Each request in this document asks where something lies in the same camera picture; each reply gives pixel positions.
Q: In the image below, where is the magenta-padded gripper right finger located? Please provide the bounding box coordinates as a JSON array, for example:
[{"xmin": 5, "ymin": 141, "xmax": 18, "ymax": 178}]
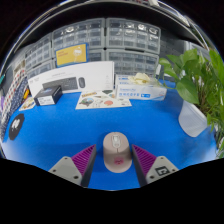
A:
[{"xmin": 131, "ymin": 143, "xmax": 180, "ymax": 188}]

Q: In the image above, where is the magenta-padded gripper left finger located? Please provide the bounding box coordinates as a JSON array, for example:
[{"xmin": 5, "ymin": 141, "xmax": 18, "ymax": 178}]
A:
[{"xmin": 48, "ymin": 143, "xmax": 98, "ymax": 188}]

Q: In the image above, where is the beige computer mouse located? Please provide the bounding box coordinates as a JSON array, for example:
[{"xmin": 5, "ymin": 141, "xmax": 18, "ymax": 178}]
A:
[{"xmin": 102, "ymin": 131, "xmax": 133, "ymax": 174}]

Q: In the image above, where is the black shaped mouse pad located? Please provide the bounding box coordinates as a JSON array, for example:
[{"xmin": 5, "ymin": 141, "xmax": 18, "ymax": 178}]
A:
[{"xmin": 8, "ymin": 113, "xmax": 26, "ymax": 141}]

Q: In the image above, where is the white plant pot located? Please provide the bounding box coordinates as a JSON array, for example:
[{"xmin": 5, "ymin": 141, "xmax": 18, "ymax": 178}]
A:
[{"xmin": 177, "ymin": 99, "xmax": 209, "ymax": 138}]

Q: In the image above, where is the white disposable glove box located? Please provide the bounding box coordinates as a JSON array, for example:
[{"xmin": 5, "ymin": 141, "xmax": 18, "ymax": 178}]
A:
[{"xmin": 114, "ymin": 72, "xmax": 168, "ymax": 102}]

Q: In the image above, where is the small dark product box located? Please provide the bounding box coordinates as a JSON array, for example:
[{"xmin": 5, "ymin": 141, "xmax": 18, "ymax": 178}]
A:
[{"xmin": 33, "ymin": 84, "xmax": 64, "ymax": 107}]

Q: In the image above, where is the green leafy plant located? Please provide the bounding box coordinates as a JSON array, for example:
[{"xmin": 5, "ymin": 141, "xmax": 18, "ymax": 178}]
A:
[{"xmin": 158, "ymin": 48, "xmax": 224, "ymax": 159}]

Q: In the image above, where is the white keyboard packaging box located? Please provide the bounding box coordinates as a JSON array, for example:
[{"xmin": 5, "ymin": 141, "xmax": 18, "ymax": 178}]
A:
[{"xmin": 28, "ymin": 60, "xmax": 115, "ymax": 98}]

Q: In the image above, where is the red blue checkered cloth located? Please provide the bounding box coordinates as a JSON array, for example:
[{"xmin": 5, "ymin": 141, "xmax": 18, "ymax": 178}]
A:
[{"xmin": 4, "ymin": 68, "xmax": 29, "ymax": 111}]

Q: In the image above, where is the yellow and blue box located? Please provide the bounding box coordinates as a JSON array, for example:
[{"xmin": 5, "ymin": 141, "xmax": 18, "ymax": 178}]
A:
[{"xmin": 54, "ymin": 42, "xmax": 89, "ymax": 68}]

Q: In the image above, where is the dark overhead shelf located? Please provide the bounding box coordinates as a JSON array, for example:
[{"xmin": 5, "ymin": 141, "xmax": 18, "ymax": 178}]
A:
[{"xmin": 19, "ymin": 1, "xmax": 208, "ymax": 51}]

